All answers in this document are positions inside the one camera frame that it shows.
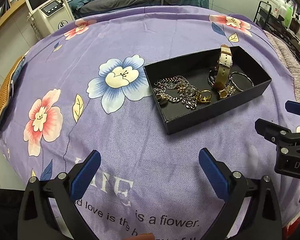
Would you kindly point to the person's left hand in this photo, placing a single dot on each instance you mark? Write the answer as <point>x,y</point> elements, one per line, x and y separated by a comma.
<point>140,237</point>

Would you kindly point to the black metal rack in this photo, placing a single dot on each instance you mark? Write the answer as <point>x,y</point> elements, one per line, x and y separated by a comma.
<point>272,22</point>

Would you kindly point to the woven bamboo cushion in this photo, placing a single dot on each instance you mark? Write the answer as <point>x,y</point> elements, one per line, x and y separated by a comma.
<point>3,92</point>

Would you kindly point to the black rectangular box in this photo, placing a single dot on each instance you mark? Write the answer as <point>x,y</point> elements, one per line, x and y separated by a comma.
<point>190,120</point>

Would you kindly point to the white beauty machine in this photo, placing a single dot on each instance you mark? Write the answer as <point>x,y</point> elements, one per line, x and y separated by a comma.
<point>52,12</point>

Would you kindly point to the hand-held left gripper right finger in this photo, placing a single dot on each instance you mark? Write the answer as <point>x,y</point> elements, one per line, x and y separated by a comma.
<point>212,172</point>

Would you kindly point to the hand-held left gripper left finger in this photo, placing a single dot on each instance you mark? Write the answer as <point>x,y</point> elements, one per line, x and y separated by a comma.
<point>86,175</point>

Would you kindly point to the purple floral blanket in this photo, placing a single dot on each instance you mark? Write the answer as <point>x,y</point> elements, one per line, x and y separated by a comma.
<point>115,135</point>

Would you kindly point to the row of plastic bottles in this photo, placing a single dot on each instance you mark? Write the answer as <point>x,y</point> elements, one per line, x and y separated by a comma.
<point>290,15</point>

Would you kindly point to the silver bangle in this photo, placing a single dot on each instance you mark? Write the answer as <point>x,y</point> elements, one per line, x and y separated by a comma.
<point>226,93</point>

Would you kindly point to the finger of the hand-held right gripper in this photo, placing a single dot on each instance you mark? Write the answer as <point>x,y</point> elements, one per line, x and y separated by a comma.
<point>270,128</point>
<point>293,107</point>

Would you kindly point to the wooden shelf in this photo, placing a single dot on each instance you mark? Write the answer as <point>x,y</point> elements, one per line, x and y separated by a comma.
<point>5,17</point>

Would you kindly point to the grey knitted blanket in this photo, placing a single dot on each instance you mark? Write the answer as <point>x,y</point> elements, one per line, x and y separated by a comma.
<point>287,62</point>

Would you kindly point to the teal massage bed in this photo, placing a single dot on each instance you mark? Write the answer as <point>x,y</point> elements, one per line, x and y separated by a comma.
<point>201,2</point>

